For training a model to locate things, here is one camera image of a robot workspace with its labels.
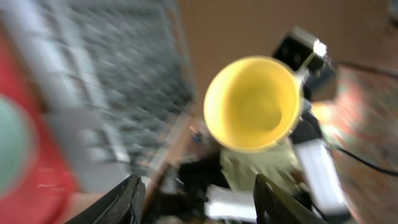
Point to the grey dishwasher rack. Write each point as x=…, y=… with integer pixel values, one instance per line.
x=111, y=76

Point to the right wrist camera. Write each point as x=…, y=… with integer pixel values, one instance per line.
x=307, y=56

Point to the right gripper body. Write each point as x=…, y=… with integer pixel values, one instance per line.
x=218, y=187

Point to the mint green bowl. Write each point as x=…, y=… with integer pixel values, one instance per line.
x=18, y=139

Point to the red serving tray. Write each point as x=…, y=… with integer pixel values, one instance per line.
x=36, y=185

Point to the yellow plastic cup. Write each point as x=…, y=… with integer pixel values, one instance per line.
x=251, y=107

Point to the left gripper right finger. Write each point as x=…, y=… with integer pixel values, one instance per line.
x=274, y=206

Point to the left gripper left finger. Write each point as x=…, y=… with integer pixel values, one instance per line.
x=121, y=205

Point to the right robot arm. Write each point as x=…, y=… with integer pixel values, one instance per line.
x=320, y=192

